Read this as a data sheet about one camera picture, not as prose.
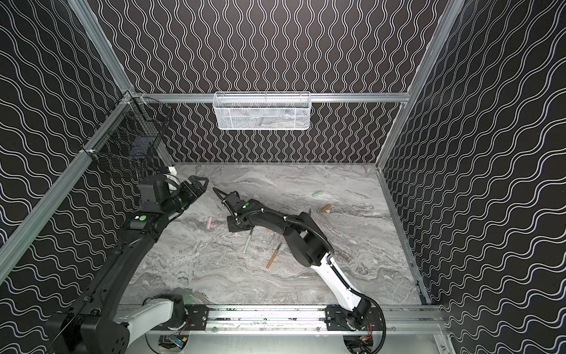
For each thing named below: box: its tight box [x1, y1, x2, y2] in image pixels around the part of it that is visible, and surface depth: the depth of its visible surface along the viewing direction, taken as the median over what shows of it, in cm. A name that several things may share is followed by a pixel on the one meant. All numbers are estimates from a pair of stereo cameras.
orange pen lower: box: [266, 250, 279, 270], surface depth 90 cm
